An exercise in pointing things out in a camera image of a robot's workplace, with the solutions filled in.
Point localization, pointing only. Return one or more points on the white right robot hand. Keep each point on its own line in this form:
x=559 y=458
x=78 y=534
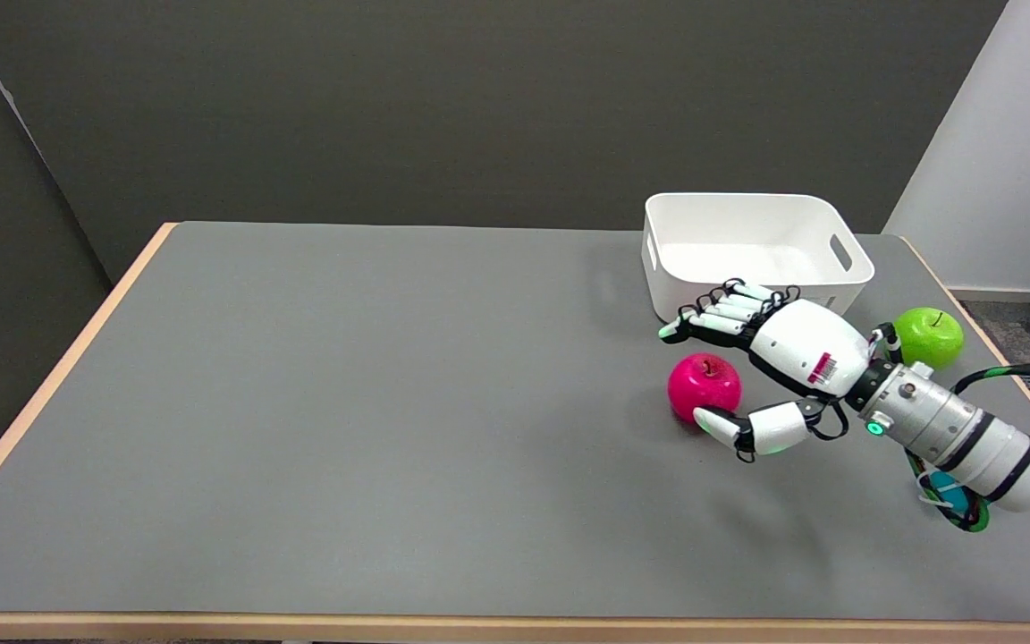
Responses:
x=801 y=344

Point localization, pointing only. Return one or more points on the red apple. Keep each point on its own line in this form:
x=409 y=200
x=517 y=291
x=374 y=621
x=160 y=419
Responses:
x=701 y=383

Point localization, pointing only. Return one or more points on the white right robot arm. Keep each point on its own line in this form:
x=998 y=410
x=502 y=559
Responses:
x=962 y=438

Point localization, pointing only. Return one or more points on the green apple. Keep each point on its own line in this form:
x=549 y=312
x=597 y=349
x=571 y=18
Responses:
x=931 y=335

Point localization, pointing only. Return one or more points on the white plastic storage bin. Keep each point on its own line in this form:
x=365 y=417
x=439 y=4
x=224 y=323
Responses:
x=752 y=246

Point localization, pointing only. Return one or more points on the blue block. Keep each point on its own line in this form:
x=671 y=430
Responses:
x=942 y=491

